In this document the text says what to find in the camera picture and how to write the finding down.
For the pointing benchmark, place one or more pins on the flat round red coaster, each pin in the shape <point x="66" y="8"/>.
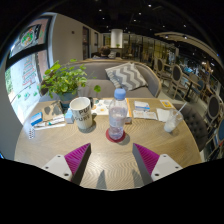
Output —
<point x="107" y="136"/>

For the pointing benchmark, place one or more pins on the grey curved sofa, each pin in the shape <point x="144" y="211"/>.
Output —
<point x="96" y="70"/>

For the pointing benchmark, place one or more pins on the brown notebook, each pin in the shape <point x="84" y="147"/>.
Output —
<point x="51" y="111"/>

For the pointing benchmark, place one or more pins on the white round pillar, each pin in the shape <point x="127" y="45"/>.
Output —
<point x="116" y="38"/>

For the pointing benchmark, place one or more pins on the yellow square card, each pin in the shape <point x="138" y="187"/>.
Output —
<point x="166" y="103"/>

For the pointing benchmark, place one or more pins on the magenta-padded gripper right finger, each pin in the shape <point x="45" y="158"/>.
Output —
<point x="163" y="166"/>

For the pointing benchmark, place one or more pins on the dark grey tufted armchair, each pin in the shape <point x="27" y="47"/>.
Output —
<point x="195" y="123"/>

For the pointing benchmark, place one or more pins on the white pen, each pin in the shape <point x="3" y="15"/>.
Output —
<point x="50" y="123"/>

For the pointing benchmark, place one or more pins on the white printed leaflet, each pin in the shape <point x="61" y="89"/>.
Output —
<point x="145" y="115"/>

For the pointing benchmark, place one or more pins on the white illustrated booklet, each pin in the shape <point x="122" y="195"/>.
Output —
<point x="101" y="108"/>

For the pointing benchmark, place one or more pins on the group of ceiling lights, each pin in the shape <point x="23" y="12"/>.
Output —
<point x="149" y="5"/>

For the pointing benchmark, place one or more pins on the group of dining chairs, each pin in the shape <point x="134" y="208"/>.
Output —
<point x="176" y="75"/>

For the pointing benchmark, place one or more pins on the small blue box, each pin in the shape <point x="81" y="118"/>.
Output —
<point x="36" y="119"/>

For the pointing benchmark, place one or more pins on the small white blue packet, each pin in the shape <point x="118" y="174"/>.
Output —
<point x="142" y="105"/>

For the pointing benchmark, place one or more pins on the green potted plant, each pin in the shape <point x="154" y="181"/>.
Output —
<point x="63" y="80"/>

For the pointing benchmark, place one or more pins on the person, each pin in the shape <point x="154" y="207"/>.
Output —
<point x="104" y="52"/>

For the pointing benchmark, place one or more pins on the window with colourful decals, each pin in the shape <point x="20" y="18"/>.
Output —
<point x="25" y="80"/>

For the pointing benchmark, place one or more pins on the white paper napkin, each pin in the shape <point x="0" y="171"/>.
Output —
<point x="162" y="114"/>

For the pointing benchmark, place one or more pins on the light blue tissue packet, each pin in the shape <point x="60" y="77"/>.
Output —
<point x="69" y="116"/>

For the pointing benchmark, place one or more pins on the white printed mug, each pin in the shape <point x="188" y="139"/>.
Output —
<point x="81" y="115"/>

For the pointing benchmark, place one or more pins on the grey chevron pillow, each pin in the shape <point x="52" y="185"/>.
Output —
<point x="126" y="76"/>

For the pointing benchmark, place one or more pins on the clear water bottle blue cap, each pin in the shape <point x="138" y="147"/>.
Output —
<point x="117" y="116"/>

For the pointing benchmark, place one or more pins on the clear plastic cup with straw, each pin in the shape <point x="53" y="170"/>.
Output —
<point x="170" y="125"/>

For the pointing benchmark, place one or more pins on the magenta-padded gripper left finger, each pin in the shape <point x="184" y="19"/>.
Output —
<point x="59" y="165"/>

